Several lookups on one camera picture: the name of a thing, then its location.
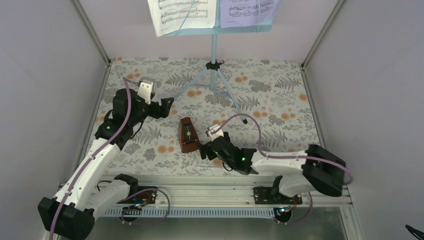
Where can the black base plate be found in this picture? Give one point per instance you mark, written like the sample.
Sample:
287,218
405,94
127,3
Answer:
144,198
271,196

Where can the lavender sheet music page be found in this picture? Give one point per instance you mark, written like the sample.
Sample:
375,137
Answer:
246,13

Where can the light blue music stand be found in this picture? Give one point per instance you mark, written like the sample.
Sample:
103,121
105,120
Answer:
211,76

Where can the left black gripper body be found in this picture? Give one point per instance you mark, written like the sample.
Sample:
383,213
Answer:
158,108

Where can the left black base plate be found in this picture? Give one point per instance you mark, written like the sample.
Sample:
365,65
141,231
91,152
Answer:
144,198

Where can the black object in corner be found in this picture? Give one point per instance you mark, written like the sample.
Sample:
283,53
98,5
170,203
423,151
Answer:
418,234

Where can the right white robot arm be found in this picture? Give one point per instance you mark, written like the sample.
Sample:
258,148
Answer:
314,169

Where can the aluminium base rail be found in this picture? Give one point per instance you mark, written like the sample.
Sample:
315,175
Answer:
225,191

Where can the perforated cable tray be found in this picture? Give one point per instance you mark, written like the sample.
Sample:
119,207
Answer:
260,212

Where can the brown wooden metronome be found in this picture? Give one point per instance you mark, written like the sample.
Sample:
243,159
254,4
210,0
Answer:
187,136

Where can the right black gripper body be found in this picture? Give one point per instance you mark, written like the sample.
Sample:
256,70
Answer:
209,149

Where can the white sheet music page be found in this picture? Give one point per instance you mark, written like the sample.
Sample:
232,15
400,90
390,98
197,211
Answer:
173,15

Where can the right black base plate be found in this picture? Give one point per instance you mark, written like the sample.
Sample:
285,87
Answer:
271,196

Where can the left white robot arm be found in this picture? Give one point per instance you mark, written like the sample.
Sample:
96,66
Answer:
74,209

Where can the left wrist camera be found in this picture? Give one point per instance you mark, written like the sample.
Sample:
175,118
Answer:
146,91

